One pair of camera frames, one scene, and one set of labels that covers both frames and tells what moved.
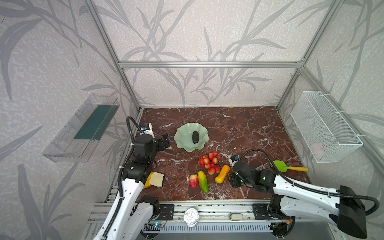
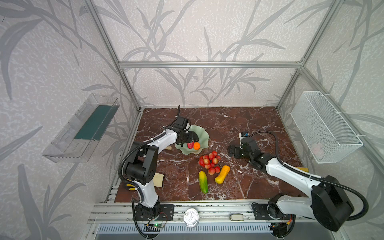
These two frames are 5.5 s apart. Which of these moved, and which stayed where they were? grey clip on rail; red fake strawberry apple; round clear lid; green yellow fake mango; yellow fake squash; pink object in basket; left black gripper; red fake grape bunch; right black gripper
Moved: right black gripper; left black gripper; red fake strawberry apple
Stayed: green yellow fake mango; red fake grape bunch; yellow fake squash; round clear lid; pink object in basket; grey clip on rail
